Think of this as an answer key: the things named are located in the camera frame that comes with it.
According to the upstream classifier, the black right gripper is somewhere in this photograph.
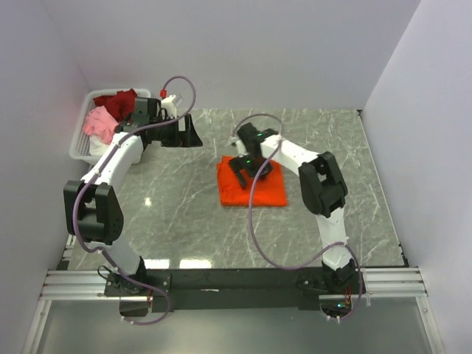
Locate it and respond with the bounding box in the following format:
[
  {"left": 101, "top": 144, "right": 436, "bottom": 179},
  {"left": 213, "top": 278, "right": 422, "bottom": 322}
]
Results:
[{"left": 230, "top": 151, "right": 276, "bottom": 190}]

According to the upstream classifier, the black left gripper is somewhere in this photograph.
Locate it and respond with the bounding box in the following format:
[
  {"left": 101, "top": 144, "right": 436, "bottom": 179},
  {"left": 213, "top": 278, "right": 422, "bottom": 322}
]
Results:
[{"left": 150, "top": 114, "right": 202, "bottom": 148}]

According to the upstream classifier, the orange t shirt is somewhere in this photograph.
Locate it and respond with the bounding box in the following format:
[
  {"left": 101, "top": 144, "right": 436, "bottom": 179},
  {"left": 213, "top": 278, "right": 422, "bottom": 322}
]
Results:
[{"left": 216, "top": 156, "right": 288, "bottom": 207}]

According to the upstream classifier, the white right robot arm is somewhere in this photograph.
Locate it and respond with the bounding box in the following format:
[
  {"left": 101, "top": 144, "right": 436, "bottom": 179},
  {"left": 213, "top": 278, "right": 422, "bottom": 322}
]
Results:
[{"left": 230, "top": 122, "right": 364, "bottom": 294}]

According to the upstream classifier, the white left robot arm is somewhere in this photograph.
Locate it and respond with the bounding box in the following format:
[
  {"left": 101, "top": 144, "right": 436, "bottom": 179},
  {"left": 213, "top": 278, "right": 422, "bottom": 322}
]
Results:
[{"left": 63, "top": 94, "right": 203, "bottom": 296}]

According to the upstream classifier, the dark red t shirt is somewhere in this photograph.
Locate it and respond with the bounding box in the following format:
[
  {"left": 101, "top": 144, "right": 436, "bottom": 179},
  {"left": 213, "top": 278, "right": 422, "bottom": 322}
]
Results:
[{"left": 93, "top": 88, "right": 138, "bottom": 122}]

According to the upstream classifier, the pink t shirt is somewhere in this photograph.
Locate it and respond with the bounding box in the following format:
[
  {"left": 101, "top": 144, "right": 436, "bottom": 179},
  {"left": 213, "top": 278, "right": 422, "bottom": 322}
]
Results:
[{"left": 83, "top": 106, "right": 118, "bottom": 145}]

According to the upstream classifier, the white plastic basket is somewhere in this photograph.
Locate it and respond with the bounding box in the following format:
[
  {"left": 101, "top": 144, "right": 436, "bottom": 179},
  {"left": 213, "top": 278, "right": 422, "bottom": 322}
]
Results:
[{"left": 69, "top": 88, "right": 151, "bottom": 163}]

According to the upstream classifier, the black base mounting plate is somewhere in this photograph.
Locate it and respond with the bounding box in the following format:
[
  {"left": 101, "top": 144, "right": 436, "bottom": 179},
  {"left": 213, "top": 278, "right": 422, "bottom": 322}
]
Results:
[{"left": 103, "top": 268, "right": 367, "bottom": 318}]

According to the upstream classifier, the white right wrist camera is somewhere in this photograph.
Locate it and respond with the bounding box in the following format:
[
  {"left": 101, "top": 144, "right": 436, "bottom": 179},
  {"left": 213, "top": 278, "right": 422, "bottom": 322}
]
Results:
[{"left": 229, "top": 136, "right": 247, "bottom": 156}]

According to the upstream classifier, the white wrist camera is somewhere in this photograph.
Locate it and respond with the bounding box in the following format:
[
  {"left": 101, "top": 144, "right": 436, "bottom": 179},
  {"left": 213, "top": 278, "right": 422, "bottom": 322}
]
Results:
[
  {"left": 229, "top": 136, "right": 247, "bottom": 156},
  {"left": 159, "top": 88, "right": 183, "bottom": 119}
]

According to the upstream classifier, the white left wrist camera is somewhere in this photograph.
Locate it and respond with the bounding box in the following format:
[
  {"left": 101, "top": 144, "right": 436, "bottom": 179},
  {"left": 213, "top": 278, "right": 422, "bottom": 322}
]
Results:
[{"left": 159, "top": 88, "right": 183, "bottom": 119}]

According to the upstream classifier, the aluminium rail frame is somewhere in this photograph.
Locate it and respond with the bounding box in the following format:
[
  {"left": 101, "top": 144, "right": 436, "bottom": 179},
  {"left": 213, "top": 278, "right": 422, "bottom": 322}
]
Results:
[{"left": 21, "top": 164, "right": 447, "bottom": 354}]

